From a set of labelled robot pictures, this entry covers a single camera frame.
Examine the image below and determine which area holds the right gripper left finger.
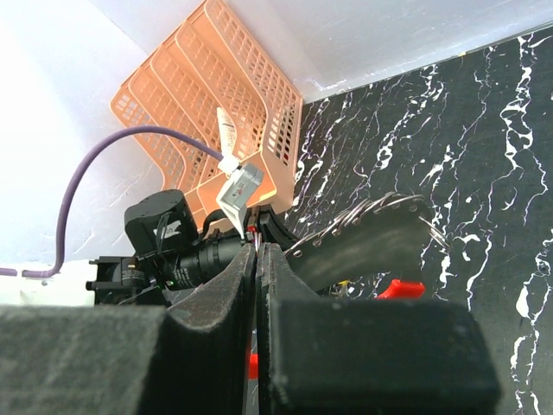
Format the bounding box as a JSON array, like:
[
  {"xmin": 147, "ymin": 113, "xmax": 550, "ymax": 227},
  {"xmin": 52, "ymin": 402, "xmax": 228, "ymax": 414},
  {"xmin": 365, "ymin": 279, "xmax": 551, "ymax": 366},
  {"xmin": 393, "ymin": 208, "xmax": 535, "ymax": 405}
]
[{"xmin": 1, "ymin": 245, "xmax": 256, "ymax": 414}]

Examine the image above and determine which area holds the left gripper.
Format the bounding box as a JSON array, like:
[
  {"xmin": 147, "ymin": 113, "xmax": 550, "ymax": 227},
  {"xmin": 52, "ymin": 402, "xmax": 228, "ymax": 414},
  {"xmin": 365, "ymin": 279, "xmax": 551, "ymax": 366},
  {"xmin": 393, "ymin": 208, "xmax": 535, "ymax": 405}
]
[{"xmin": 245, "ymin": 206, "xmax": 299, "ymax": 252}]

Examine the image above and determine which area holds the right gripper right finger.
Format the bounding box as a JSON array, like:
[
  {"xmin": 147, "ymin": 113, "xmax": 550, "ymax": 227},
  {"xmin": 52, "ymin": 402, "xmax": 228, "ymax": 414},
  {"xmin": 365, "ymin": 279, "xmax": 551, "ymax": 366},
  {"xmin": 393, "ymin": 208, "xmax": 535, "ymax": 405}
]
[{"xmin": 257, "ymin": 244, "xmax": 502, "ymax": 414}]

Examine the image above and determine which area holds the red black keyring holder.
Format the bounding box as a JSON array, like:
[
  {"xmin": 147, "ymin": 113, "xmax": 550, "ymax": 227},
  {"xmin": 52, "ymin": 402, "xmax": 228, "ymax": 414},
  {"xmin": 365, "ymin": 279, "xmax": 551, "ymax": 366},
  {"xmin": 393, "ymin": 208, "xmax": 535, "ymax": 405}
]
[{"xmin": 253, "ymin": 195, "xmax": 447, "ymax": 386}]

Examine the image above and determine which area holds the key with yellow tag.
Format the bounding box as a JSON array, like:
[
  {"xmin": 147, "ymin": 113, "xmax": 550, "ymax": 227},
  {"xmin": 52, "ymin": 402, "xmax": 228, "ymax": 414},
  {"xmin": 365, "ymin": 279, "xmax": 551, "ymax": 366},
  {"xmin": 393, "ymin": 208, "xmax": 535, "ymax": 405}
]
[{"xmin": 334, "ymin": 280, "xmax": 351, "ymax": 297}]

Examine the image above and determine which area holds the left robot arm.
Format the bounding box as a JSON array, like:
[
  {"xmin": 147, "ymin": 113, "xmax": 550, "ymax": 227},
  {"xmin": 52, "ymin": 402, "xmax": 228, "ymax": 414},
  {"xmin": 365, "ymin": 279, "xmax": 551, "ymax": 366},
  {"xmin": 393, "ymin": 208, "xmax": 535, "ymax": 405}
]
[{"xmin": 1, "ymin": 189, "xmax": 297, "ymax": 306}]

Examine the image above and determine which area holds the white paper packet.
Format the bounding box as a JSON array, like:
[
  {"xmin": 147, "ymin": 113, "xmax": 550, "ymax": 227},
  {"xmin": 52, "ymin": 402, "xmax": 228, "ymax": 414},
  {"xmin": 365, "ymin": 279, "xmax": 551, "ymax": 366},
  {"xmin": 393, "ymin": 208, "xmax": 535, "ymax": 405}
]
[{"xmin": 216, "ymin": 107, "xmax": 239, "ymax": 159}]

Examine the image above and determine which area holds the peach plastic desk organizer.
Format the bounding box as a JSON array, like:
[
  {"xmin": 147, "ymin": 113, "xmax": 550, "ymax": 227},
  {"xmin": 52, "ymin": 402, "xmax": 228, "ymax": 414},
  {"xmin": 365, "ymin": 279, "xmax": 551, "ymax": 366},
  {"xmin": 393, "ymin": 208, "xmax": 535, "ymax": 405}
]
[{"xmin": 111, "ymin": 1, "xmax": 303, "ymax": 213}]

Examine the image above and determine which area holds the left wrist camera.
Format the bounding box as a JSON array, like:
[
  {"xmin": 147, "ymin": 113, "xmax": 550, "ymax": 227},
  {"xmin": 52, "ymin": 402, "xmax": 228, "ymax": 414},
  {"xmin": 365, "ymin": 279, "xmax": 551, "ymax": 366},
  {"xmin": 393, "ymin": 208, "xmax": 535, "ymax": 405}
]
[{"xmin": 216, "ymin": 163, "xmax": 264, "ymax": 239}]

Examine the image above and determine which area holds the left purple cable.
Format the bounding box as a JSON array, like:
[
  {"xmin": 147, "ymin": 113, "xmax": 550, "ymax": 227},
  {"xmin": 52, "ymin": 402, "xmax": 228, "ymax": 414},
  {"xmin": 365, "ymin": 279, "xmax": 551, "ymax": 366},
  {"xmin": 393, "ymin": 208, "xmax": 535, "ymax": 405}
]
[{"xmin": 0, "ymin": 125, "xmax": 226, "ymax": 278}]

